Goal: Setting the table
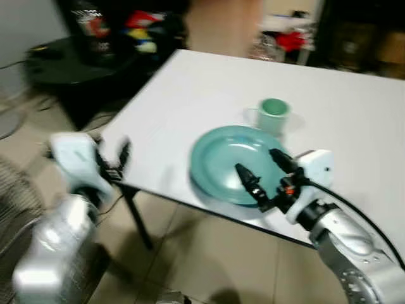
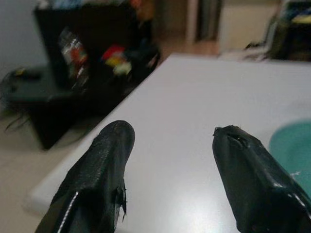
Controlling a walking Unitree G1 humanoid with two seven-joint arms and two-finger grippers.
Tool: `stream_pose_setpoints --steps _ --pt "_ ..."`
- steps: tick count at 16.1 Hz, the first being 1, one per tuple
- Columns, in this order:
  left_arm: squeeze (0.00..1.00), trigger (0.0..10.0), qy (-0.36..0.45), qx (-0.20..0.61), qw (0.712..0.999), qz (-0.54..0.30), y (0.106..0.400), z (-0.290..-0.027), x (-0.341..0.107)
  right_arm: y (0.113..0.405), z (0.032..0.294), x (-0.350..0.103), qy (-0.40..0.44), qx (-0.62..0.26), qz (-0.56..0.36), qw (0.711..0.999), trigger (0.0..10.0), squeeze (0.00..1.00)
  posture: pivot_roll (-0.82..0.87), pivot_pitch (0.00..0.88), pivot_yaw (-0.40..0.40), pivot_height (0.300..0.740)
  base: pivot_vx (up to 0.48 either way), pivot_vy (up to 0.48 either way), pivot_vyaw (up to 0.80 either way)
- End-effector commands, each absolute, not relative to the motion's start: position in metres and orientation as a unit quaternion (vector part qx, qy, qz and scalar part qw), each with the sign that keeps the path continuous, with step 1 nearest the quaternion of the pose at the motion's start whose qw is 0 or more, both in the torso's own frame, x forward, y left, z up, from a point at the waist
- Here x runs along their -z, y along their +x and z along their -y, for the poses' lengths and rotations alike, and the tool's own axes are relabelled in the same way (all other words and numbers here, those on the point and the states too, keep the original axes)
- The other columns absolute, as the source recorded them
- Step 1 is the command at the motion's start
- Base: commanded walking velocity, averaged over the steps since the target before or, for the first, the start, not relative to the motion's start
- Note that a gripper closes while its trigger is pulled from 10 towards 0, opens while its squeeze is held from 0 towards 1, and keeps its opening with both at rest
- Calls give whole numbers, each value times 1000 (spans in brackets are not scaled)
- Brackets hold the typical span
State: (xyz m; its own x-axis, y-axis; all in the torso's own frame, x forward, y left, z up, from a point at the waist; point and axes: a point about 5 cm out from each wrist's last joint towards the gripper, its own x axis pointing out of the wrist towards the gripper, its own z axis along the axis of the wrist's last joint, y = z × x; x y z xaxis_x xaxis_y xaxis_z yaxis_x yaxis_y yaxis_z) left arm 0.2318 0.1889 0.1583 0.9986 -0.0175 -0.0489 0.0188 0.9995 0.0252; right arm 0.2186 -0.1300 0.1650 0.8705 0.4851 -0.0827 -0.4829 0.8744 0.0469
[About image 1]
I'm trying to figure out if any light green mug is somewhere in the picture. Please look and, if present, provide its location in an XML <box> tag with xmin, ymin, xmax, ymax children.
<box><xmin>245</xmin><ymin>98</ymin><xmax>291</xmax><ymax>137</ymax></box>

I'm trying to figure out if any brown cardboard box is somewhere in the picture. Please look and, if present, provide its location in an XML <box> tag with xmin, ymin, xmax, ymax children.
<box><xmin>376</xmin><ymin>30</ymin><xmax>405</xmax><ymax>65</ymax></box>

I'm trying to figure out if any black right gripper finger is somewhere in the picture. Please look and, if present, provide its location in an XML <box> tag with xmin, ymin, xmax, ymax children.
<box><xmin>235</xmin><ymin>163</ymin><xmax>270</xmax><ymax>208</ymax></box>
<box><xmin>269</xmin><ymin>148</ymin><xmax>299</xmax><ymax>180</ymax></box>

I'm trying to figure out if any black low cabinet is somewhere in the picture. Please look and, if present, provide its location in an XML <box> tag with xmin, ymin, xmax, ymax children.
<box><xmin>24</xmin><ymin>35</ymin><xmax>156</xmax><ymax>130</ymax></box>

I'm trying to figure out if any red and yellow bag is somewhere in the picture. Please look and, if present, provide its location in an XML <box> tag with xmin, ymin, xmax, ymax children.
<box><xmin>123</xmin><ymin>9</ymin><xmax>166</xmax><ymax>55</ymax></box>

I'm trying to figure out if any dark mesh floor fan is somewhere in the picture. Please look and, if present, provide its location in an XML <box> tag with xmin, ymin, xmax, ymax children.
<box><xmin>0</xmin><ymin>157</ymin><xmax>46</xmax><ymax>304</ymax></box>

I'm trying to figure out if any black table leg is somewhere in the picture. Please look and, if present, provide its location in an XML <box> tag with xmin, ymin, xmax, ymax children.
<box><xmin>119</xmin><ymin>185</ymin><xmax>154</xmax><ymax>250</ymax></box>

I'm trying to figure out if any white shelf rack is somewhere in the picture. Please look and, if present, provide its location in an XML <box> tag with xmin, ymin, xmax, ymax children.
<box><xmin>261</xmin><ymin>11</ymin><xmax>318</xmax><ymax>65</ymax></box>

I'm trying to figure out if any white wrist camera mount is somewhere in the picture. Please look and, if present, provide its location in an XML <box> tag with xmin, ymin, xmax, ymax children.
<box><xmin>48</xmin><ymin>131</ymin><xmax>113</xmax><ymax>205</ymax></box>
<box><xmin>284</xmin><ymin>149</ymin><xmax>334</xmax><ymax>226</ymax></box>

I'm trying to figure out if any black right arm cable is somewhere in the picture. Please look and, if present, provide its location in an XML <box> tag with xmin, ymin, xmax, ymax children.
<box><xmin>309</xmin><ymin>182</ymin><xmax>405</xmax><ymax>270</ymax></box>

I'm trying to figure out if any black printed snack bag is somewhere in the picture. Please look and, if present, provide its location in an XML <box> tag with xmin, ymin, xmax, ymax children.
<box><xmin>68</xmin><ymin>0</ymin><xmax>116</xmax><ymax>65</ymax></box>

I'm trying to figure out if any teal round plate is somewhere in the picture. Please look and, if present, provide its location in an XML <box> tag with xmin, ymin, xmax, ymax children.
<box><xmin>189</xmin><ymin>125</ymin><xmax>299</xmax><ymax>207</ymax></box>

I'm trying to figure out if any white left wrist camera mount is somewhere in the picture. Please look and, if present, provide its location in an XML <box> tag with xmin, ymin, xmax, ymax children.
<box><xmin>48</xmin><ymin>131</ymin><xmax>113</xmax><ymax>205</ymax></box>

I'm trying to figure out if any red cloth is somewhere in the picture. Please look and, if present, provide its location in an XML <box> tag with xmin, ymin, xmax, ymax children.
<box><xmin>275</xmin><ymin>30</ymin><xmax>309</xmax><ymax>53</ymax></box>

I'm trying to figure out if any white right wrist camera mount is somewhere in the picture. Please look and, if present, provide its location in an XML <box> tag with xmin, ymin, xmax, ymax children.
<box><xmin>284</xmin><ymin>149</ymin><xmax>334</xmax><ymax>226</ymax></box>

